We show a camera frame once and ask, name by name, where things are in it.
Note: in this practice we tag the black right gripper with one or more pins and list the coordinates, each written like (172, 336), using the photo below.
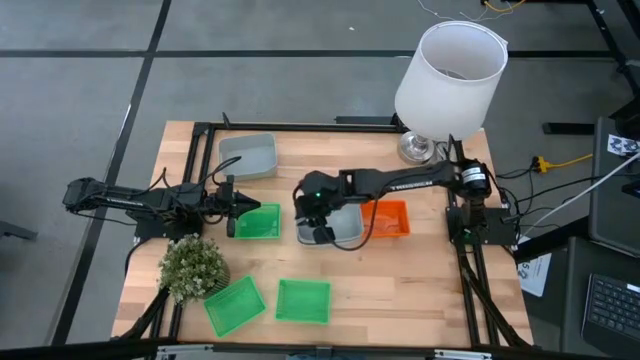
(320, 195)

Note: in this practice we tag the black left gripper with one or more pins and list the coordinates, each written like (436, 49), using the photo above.
(222, 204)

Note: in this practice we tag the green plastic mesh basket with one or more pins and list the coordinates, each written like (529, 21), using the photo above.
(262, 222)
(303, 301)
(235, 306)

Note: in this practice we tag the orange plastic mesh basket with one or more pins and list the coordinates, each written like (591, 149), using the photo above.
(387, 220)

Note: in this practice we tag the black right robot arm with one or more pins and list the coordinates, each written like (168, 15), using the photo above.
(410, 182)

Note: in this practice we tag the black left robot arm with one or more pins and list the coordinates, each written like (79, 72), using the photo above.
(125, 202)

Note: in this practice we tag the artificial plant in striped pot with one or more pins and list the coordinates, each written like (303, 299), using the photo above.
(192, 267)

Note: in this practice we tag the silver table lamp white shade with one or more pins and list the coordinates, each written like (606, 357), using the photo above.
(450, 85)

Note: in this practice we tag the white paper sheet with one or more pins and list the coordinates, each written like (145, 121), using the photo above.
(536, 272)

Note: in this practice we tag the black stand foot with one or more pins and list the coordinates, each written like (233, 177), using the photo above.
(15, 231)

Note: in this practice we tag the black floor bar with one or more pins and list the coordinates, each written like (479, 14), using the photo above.
(570, 128)

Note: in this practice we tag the dark grey desk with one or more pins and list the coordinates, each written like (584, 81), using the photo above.
(615, 210)

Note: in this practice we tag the black computer keyboard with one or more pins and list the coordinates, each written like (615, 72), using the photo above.
(612, 310)

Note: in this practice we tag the printed marker tag sheet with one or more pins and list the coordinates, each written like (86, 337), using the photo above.
(620, 145)

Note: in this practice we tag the black metal floor stand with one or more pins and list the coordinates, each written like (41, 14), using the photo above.
(608, 35)

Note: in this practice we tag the black aluminium table frame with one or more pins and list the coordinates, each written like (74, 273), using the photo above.
(300, 126)

